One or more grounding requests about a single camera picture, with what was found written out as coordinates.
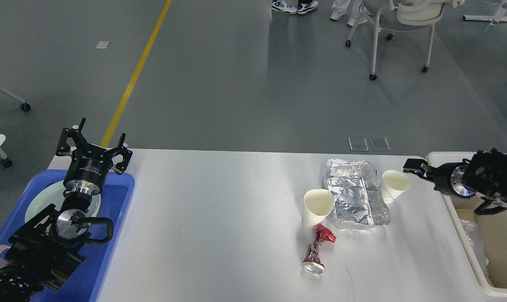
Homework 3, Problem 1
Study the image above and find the white chair leg with caster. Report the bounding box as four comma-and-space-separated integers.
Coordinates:
0, 85, 32, 112

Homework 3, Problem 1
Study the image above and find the white paper cup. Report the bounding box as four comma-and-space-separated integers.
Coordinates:
381, 170, 411, 204

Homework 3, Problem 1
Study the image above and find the white shoe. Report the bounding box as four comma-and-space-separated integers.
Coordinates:
329, 9, 346, 21
346, 15, 368, 27

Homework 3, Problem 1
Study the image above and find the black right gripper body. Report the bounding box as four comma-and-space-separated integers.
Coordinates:
431, 162, 476, 198

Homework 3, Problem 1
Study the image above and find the floor socket cover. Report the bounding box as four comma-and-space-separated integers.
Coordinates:
348, 136, 369, 152
369, 136, 391, 151

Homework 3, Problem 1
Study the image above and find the crushed red soda can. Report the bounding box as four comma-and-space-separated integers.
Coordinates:
302, 225, 337, 274

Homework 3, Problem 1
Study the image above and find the light green plate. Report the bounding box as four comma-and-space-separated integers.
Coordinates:
24, 181, 101, 222

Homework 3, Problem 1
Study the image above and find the black and white sneaker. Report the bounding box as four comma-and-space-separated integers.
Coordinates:
296, 0, 319, 15

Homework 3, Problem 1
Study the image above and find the floor socket cover right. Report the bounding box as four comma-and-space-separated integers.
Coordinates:
369, 136, 391, 151

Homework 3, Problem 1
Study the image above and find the beige plastic bin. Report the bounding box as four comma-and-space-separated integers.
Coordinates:
426, 152, 507, 298

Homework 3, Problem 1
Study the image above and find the white frame base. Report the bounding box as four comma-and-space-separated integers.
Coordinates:
462, 0, 507, 25

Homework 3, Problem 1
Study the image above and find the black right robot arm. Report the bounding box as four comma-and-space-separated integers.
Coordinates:
403, 148, 507, 216

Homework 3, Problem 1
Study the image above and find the aluminium foil tray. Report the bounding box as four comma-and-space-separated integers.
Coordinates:
460, 219, 489, 277
324, 159, 392, 231

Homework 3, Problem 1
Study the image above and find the floor socket cover left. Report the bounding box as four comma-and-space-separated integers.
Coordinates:
348, 136, 369, 152

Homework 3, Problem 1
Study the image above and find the white paper cup under arm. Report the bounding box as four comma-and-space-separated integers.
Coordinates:
302, 189, 335, 228

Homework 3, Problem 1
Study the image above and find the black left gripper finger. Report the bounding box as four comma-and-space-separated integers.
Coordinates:
106, 133, 133, 174
55, 118, 88, 158

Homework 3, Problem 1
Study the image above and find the blue plastic tray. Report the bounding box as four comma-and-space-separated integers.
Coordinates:
0, 170, 136, 302

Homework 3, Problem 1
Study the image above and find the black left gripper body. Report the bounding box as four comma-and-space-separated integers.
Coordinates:
63, 147, 119, 196

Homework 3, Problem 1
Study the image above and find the white office chair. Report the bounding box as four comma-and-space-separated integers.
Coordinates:
359, 0, 463, 81

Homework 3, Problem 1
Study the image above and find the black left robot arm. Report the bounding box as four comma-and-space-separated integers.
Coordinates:
0, 118, 132, 302

